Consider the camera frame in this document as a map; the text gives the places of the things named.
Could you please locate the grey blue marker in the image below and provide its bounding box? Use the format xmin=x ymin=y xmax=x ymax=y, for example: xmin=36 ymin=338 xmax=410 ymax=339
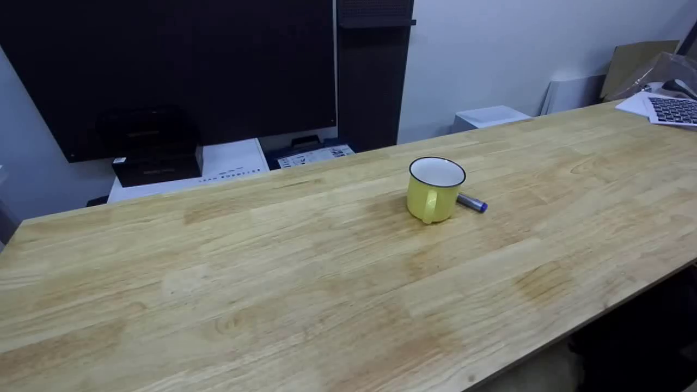
xmin=458 ymin=194 xmax=489 ymax=214

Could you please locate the yellow enamel cup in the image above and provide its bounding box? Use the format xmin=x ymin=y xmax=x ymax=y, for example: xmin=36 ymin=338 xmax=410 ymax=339
xmin=408 ymin=157 xmax=467 ymax=224

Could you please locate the dark tray with papers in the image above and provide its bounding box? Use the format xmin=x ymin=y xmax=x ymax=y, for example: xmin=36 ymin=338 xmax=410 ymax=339
xmin=265 ymin=134 xmax=355 ymax=170

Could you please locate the white paper box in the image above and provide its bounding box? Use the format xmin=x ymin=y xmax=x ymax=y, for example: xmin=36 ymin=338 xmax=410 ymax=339
xmin=202 ymin=140 xmax=268 ymax=181

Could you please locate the white box behind table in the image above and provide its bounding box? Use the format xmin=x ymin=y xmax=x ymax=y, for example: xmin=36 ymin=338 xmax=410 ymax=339
xmin=453 ymin=104 xmax=527 ymax=130

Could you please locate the large black monitor screen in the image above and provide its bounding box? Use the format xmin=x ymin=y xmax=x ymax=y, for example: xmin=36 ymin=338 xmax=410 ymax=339
xmin=0 ymin=0 xmax=336 ymax=161

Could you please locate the dark vertical pillar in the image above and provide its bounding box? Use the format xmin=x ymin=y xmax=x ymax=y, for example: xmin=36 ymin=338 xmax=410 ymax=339
xmin=337 ymin=0 xmax=415 ymax=151

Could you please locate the white chair back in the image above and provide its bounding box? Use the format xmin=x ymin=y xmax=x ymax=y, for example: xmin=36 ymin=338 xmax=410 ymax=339
xmin=540 ymin=73 xmax=604 ymax=115

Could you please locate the brown cardboard box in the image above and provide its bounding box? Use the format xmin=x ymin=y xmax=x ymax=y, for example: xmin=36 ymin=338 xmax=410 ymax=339
xmin=600 ymin=42 xmax=697 ymax=101

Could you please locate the keyboard on papers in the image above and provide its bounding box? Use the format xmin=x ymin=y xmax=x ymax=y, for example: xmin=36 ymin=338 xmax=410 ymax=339
xmin=650 ymin=97 xmax=697 ymax=127

